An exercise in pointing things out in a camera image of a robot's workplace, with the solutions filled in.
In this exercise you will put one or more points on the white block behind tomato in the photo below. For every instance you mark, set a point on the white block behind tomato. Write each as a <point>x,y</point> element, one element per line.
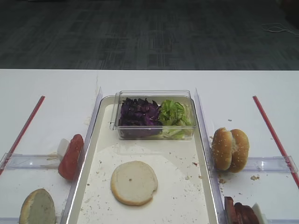
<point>62,148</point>

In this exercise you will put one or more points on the white rectangular tray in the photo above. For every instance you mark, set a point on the white rectangular tray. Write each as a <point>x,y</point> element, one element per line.
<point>183,195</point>

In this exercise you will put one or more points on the right red tape strip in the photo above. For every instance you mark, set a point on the right red tape strip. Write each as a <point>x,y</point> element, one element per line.
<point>277,141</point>

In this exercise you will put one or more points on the right clear cross divider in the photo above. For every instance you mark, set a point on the right clear cross divider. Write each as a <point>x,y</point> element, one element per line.
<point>282,164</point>

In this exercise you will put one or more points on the white block behind meat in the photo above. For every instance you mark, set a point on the white block behind meat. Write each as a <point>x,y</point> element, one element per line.
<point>260,216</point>

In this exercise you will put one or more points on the sesame bun half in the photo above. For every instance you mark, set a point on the sesame bun half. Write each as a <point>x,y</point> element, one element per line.
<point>240,150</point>
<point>222,148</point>

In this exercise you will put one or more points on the green lettuce pile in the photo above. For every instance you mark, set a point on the green lettuce pile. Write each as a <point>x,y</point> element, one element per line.
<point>175,114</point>

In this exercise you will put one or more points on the left red tape strip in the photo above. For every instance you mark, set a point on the left red tape strip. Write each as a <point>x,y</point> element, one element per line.
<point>22,134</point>

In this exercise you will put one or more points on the right clear acrylic divider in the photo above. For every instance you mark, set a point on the right clear acrylic divider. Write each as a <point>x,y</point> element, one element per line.
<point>219,210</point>

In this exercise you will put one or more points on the clear cross divider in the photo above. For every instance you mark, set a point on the clear cross divider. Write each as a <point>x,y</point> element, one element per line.
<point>282,164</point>
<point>29,161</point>

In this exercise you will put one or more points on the clear plastic salad container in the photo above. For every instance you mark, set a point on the clear plastic salad container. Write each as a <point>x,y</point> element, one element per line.
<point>181,96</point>

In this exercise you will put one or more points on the red meat slices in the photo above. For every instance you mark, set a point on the red meat slices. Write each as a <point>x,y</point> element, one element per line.
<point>239,214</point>

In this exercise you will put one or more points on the left clear cross divider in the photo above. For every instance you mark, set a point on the left clear cross divider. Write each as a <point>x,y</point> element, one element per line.
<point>29,161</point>

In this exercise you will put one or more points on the red tomato slices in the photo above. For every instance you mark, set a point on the red tomato slices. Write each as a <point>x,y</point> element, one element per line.
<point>68,165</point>

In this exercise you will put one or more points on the bread bun half lower left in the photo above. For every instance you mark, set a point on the bread bun half lower left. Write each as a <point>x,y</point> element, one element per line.
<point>38,208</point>

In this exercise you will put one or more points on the sesame bun rear half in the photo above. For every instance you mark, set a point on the sesame bun rear half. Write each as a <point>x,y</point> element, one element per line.
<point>240,150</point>

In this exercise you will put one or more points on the sesame bun front half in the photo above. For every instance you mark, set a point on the sesame bun front half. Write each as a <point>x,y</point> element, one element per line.
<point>222,148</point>

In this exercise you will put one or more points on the clear acrylic divider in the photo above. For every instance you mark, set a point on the clear acrylic divider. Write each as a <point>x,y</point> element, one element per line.
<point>219,210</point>
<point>81,161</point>

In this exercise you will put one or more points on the left clear acrylic divider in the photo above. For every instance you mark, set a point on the left clear acrylic divider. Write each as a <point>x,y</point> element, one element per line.
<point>81,161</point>

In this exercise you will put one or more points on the flat bun bottom half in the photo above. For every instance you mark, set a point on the flat bun bottom half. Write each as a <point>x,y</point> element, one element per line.
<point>133,183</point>

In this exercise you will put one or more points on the purple cabbage shreds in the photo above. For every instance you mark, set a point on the purple cabbage shreds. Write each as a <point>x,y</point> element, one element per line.
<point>138,113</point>

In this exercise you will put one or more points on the red tape strip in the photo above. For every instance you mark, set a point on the red tape strip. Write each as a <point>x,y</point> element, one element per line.
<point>277,141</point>
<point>22,134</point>

